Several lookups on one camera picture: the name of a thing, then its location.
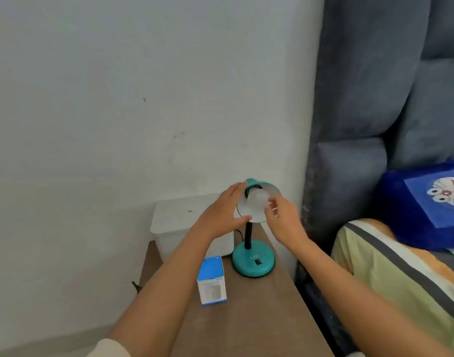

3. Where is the person's right hand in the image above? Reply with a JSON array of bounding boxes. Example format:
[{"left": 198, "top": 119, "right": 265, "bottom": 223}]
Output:
[{"left": 264, "top": 195, "right": 310, "bottom": 253}]

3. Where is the person's left hand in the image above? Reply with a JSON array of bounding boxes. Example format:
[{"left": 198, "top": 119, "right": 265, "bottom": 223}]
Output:
[{"left": 194, "top": 181, "right": 253, "bottom": 242}]

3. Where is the white light bulb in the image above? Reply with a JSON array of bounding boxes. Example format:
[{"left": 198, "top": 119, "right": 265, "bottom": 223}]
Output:
[{"left": 246, "top": 188, "right": 271, "bottom": 212}]

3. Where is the teal desk lamp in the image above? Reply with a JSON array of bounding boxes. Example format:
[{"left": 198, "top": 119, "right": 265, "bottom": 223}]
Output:
[{"left": 232, "top": 178, "right": 280, "bottom": 278}]

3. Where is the person's right forearm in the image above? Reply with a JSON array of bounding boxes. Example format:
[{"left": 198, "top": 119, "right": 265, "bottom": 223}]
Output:
[{"left": 286, "top": 237, "right": 454, "bottom": 357}]

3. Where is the person's left forearm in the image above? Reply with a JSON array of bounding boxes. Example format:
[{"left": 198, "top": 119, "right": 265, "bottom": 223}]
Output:
[{"left": 107, "top": 224, "right": 221, "bottom": 357}]

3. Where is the white plastic container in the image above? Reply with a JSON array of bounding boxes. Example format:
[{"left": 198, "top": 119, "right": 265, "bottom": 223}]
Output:
[{"left": 150, "top": 192, "right": 236, "bottom": 263}]

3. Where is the blue and white bulb box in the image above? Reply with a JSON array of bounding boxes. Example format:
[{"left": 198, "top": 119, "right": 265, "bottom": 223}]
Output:
[{"left": 196, "top": 256, "right": 228, "bottom": 306}]

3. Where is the brown wooden nightstand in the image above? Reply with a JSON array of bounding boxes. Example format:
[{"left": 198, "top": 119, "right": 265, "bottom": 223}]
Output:
[{"left": 138, "top": 222, "right": 336, "bottom": 357}]

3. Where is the blue cartoon pillow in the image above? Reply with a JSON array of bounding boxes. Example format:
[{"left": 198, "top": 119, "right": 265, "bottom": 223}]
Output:
[{"left": 375, "top": 157, "right": 454, "bottom": 252}]

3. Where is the striped yellow bed blanket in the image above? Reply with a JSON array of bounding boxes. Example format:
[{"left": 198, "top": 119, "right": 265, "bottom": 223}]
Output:
[{"left": 330, "top": 218, "right": 454, "bottom": 356}]

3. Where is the grey upholstered bed headboard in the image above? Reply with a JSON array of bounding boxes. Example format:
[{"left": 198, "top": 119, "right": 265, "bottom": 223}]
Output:
[{"left": 295, "top": 0, "right": 454, "bottom": 357}]

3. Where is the white sleeve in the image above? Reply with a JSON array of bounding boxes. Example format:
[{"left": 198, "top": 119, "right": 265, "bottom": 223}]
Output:
[{"left": 87, "top": 338, "right": 132, "bottom": 357}]

